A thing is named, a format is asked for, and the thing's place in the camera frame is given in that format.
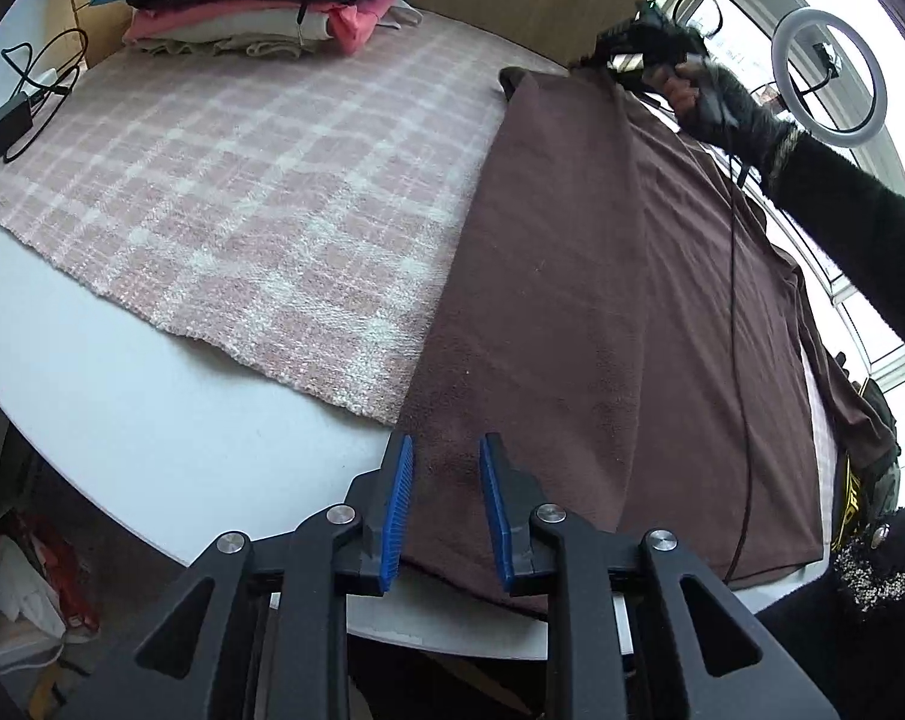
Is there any person's right forearm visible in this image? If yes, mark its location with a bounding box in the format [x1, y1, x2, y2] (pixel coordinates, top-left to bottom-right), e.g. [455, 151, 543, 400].
[763, 124, 905, 380]

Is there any white ring light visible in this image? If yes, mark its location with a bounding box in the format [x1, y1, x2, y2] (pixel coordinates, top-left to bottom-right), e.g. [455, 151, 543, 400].
[769, 10, 890, 149]

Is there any brown long-sleeve shirt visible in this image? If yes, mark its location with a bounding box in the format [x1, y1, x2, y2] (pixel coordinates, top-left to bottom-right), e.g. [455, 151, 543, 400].
[396, 64, 901, 601]

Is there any person's black fuzzy sweater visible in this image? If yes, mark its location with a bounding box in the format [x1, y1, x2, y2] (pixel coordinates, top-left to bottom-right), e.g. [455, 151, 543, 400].
[753, 502, 905, 720]

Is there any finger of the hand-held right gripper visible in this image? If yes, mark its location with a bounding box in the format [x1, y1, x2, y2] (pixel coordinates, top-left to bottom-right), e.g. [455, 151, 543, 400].
[573, 15, 649, 70]

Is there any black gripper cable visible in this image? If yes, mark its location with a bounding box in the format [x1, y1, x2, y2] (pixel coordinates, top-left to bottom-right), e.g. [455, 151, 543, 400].
[718, 150, 757, 586]

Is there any beige folded garment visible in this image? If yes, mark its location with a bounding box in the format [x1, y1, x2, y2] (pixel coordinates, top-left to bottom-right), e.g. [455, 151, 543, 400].
[133, 4, 425, 61]

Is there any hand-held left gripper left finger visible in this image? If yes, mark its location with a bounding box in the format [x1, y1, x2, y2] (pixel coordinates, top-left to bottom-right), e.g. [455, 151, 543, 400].
[55, 433, 416, 720]

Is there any red and white bag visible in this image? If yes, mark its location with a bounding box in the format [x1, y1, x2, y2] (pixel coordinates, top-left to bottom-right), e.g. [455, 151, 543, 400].
[0, 508, 103, 647]

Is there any pink folded garment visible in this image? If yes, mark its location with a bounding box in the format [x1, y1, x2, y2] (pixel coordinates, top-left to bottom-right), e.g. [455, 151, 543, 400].
[122, 0, 403, 55]

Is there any black power adapter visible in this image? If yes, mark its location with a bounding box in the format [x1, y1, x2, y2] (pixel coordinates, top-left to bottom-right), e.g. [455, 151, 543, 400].
[0, 94, 40, 167]

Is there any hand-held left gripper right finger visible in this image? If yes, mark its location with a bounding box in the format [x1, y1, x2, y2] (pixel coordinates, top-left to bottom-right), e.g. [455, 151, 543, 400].
[478, 432, 838, 720]

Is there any black adapter cable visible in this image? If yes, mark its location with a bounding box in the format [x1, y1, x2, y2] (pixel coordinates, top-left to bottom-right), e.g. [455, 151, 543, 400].
[1, 28, 91, 166]

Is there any person's right hand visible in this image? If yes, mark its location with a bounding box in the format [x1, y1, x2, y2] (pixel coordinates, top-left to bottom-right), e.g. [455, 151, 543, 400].
[657, 56, 791, 175]

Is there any pine wood panel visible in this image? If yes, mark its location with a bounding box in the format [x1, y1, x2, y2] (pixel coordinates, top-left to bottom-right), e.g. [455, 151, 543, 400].
[62, 0, 134, 68]

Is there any pink plaid blanket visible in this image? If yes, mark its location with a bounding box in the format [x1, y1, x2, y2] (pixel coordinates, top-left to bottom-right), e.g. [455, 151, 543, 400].
[0, 6, 847, 548]

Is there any black and yellow jacket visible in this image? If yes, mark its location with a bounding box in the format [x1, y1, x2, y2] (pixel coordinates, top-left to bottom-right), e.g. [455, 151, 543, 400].
[828, 349, 905, 552]

